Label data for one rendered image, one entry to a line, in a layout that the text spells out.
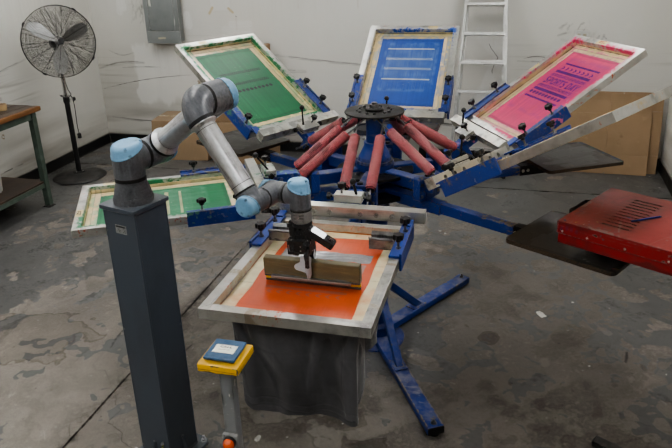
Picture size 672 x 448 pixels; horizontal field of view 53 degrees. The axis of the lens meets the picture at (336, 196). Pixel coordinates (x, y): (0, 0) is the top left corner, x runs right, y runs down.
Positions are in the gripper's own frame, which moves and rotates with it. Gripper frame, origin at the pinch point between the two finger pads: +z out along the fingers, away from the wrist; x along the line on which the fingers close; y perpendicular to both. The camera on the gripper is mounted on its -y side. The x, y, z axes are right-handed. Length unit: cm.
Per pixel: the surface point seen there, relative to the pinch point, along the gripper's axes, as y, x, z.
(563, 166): -93, -150, 9
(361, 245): -9.8, -35.2, 5.3
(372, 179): -6, -78, -8
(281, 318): 1.7, 29.4, 1.0
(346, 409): -14.8, 20.2, 41.4
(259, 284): 19.2, 3.7, 4.0
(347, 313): -16.6, 16.6, 5.3
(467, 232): -35, -268, 103
